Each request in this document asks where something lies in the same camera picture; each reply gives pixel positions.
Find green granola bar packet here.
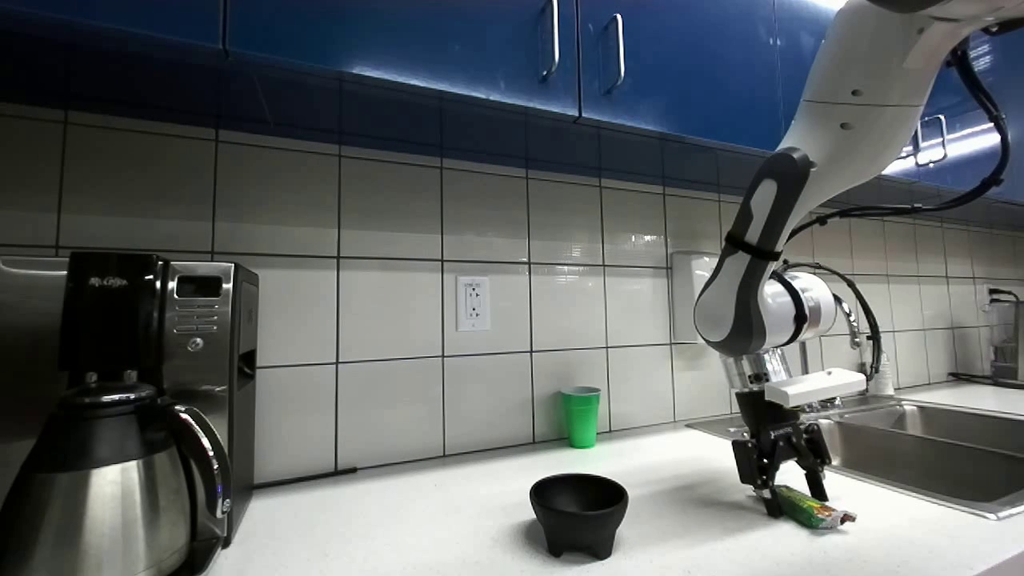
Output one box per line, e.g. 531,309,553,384
774,484,850,531

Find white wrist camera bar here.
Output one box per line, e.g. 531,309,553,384
765,368,868,411

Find blender on far counter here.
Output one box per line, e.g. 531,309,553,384
986,288,1024,386

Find black steel coffee maker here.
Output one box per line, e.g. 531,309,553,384
0,254,260,576

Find blue upper cabinets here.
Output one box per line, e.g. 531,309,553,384
0,0,1024,204

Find green plastic cup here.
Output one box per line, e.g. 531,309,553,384
562,386,600,449

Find white wall outlet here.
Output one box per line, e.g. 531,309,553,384
456,275,493,334

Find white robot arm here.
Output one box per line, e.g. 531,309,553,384
693,0,1024,518

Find black bowl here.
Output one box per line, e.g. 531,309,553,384
527,475,631,560

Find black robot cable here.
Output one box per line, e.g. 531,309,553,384
783,36,1015,400

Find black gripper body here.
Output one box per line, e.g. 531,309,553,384
733,390,831,489

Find stainless steel double sink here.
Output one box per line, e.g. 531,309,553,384
821,403,1024,518

